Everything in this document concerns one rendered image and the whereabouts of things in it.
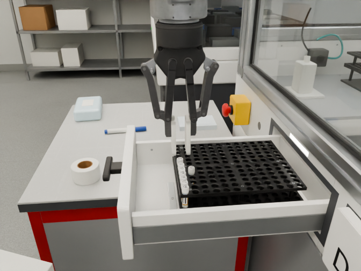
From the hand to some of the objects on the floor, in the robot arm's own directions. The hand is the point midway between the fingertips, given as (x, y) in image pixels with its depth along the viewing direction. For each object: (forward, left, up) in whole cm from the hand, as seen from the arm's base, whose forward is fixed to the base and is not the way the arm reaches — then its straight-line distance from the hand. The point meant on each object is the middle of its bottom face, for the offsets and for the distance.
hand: (180, 135), depth 58 cm
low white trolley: (-14, +37, -97) cm, 105 cm away
